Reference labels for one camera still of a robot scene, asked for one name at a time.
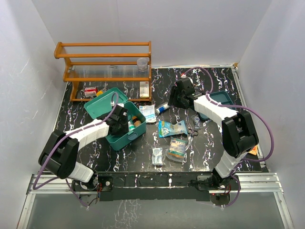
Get orange wooden shelf rack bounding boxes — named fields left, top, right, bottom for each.
left=54, top=41, right=152, bottom=102

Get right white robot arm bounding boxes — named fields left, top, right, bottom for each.
left=168, top=77, right=259, bottom=189

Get blue white spray can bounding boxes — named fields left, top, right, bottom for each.
left=155, top=103, right=170, bottom=115

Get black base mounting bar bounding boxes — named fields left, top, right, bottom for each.
left=72, top=172, right=239, bottom=204

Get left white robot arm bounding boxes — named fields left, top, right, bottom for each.
left=38, top=104, right=129, bottom=190

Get yellow small packet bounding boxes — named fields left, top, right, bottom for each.
left=96, top=90, right=104, bottom=96

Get alcohol pad sachets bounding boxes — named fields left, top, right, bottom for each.
left=152, top=146, right=169, bottom=167

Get orange blister pack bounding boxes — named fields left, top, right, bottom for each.
left=249, top=146, right=258, bottom=156

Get teal medicine kit box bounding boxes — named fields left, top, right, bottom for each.
left=84, top=87, right=146, bottom=151

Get small clear vial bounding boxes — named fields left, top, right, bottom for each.
left=193, top=116, right=203, bottom=131

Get black handled scissors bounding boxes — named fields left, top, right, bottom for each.
left=186, top=129, right=198, bottom=150

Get white upright medicine box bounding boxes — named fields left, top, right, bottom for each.
left=140, top=82, right=149, bottom=98

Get bandage roll packet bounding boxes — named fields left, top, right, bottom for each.
left=166, top=137, right=188, bottom=163

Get red white medicine box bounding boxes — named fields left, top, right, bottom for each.
left=84, top=87, right=98, bottom=98

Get teal divided tray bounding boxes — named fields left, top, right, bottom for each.
left=199, top=91, right=234, bottom=121

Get white blue mask packet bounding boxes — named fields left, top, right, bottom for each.
left=139, top=105, right=157, bottom=123

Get cotton swab bag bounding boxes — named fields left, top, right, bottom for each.
left=158, top=120, right=187, bottom=138

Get brown syrup bottle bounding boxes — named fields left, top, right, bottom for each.
left=132, top=116, right=142, bottom=127

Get white green pill bottle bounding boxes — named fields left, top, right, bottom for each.
left=128, top=121, right=135, bottom=131

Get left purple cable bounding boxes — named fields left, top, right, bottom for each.
left=32, top=92, right=120, bottom=190

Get clear plastic measuring cup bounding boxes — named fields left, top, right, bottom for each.
left=137, top=57, right=149, bottom=72

